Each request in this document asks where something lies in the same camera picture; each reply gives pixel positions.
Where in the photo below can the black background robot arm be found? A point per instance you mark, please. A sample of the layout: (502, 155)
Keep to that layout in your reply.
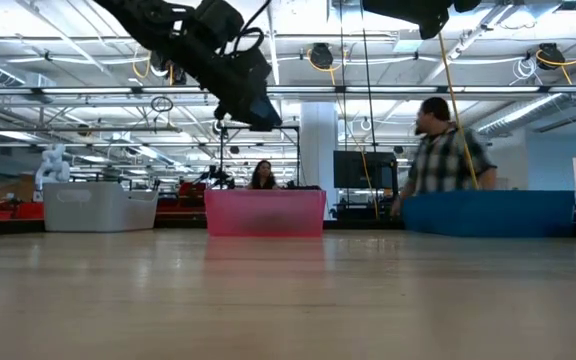
(215, 177)

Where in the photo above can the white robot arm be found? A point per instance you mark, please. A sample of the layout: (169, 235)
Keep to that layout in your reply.
(52, 167)

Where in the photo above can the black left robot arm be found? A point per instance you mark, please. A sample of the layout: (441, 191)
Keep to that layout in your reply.
(143, 20)

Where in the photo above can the white pillar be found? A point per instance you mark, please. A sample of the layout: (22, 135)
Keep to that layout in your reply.
(318, 150)

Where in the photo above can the red crate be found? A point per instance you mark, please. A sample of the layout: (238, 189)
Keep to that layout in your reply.
(23, 211)
(188, 197)

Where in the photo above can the red translucent plastic bin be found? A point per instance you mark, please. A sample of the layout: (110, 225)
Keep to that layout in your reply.
(265, 212)

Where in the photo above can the black monitor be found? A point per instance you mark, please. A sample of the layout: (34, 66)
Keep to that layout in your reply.
(358, 170)

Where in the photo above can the white plastic bin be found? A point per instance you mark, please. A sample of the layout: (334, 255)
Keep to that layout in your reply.
(98, 205)

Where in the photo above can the blue plastic bin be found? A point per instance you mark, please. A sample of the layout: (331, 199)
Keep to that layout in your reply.
(488, 212)

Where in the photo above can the cardboard box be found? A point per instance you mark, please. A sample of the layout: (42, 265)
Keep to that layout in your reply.
(18, 189)

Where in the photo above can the black metal frame rig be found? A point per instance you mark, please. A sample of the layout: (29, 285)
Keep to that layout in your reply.
(288, 128)

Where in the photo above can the black aluminium table frame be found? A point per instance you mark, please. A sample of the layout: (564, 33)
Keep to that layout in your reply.
(363, 226)

